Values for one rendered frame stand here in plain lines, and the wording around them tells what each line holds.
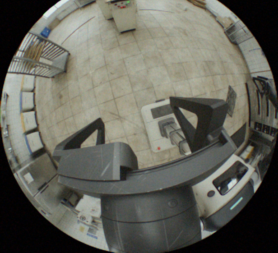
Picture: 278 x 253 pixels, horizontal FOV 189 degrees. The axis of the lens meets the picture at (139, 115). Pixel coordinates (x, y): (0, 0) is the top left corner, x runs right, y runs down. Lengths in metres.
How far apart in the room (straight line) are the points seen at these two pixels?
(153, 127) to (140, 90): 0.56
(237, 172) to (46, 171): 3.24
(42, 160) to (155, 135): 2.93
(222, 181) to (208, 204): 0.08
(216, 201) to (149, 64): 1.58
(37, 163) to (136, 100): 2.95
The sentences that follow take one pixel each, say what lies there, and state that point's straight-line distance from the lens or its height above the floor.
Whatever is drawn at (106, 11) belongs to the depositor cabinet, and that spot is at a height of 0.37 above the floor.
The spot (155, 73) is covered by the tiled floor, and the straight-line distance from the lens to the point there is 1.49.
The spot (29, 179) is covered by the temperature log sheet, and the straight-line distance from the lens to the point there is 2.96.
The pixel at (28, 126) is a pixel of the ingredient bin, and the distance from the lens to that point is 3.30.
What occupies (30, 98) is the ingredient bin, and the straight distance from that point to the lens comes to 3.60.
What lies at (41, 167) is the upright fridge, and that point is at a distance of 3.04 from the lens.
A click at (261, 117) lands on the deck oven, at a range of 3.43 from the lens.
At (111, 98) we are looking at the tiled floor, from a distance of 1.48.
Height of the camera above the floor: 1.40
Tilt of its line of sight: 83 degrees down
